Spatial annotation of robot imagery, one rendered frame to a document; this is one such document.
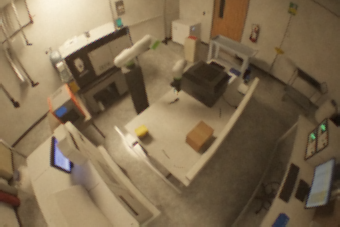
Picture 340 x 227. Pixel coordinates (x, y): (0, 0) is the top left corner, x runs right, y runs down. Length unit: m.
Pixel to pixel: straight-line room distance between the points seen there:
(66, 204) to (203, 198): 1.83
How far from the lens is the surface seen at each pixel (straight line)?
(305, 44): 4.12
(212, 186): 2.27
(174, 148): 1.38
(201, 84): 1.53
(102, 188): 0.84
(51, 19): 3.34
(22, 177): 2.86
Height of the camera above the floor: 2.19
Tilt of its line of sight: 49 degrees down
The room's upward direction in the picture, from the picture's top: 2 degrees counter-clockwise
